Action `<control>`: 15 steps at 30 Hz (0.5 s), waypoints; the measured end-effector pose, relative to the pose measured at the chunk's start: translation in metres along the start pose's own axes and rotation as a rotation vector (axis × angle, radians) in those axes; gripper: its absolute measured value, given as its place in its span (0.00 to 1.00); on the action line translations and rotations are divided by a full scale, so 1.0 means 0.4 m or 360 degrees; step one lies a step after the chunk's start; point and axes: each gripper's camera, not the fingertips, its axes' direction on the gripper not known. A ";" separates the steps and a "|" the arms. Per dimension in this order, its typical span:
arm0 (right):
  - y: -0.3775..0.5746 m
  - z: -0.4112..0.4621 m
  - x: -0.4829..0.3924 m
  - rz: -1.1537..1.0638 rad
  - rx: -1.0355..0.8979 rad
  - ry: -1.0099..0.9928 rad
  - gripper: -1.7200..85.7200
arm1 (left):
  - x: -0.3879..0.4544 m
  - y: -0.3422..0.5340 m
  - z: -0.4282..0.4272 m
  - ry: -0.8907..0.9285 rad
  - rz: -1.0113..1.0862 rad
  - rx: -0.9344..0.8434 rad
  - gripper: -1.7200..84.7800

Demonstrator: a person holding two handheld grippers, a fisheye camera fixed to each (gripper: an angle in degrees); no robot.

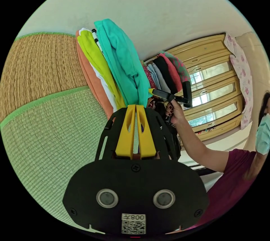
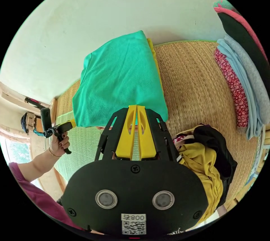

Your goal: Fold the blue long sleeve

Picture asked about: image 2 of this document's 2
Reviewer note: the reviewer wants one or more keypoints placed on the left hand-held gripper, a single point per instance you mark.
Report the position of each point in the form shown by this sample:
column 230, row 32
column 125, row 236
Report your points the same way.
column 61, row 128

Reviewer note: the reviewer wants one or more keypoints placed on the pile of folded clothes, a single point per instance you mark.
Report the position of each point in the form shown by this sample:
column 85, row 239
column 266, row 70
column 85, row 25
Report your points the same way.
column 246, row 89

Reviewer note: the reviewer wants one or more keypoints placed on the window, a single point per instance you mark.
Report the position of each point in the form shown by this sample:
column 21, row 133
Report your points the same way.
column 16, row 150

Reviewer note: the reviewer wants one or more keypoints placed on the bed with woven mat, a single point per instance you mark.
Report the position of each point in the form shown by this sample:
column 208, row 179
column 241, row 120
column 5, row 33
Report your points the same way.
column 189, row 89

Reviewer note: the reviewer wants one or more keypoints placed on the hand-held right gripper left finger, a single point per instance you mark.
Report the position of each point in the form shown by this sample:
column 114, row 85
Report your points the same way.
column 126, row 137

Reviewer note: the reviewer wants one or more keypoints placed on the turquoise blue long sleeve shirt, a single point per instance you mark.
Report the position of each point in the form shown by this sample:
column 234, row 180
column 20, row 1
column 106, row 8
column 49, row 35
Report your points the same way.
column 118, row 76

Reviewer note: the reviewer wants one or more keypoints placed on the person's left hand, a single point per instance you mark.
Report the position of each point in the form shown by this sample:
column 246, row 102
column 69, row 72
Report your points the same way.
column 57, row 147

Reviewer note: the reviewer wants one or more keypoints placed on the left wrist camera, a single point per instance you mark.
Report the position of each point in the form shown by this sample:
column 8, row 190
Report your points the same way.
column 45, row 117

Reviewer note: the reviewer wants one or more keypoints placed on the yellow folded garment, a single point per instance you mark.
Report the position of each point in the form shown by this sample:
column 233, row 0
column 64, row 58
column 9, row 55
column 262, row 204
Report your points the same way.
column 153, row 55

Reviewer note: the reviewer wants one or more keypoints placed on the heap of yellow and black clothes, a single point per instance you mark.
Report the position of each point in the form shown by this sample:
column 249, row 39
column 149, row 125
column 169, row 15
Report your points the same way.
column 202, row 160

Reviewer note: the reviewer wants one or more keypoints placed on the person's left forearm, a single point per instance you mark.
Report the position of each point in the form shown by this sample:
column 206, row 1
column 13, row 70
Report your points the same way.
column 35, row 166

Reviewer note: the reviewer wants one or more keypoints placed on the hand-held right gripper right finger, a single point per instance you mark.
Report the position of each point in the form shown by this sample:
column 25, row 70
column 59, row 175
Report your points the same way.
column 146, row 139

